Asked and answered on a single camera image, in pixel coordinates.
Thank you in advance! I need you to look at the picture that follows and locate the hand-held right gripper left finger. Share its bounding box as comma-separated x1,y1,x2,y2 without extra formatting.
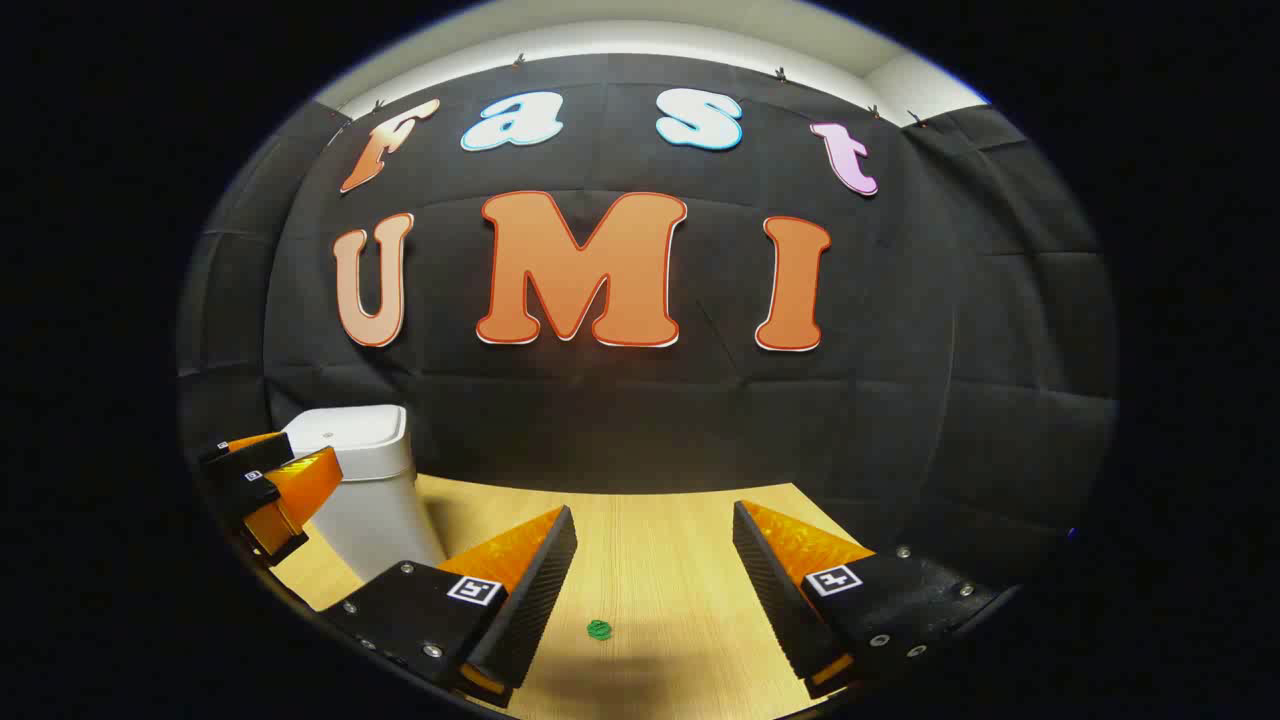
318,505,579,711

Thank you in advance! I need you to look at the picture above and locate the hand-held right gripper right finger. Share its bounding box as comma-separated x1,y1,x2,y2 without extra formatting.
732,499,1023,703

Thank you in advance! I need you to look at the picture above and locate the white desktop garbage bin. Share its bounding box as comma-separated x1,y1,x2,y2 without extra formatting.
282,405,448,583

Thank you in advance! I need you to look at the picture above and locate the wooden desktop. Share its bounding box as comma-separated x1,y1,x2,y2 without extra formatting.
270,473,883,720

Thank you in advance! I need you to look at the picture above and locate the black backdrop cloth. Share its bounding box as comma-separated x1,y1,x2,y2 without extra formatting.
178,52,1119,581

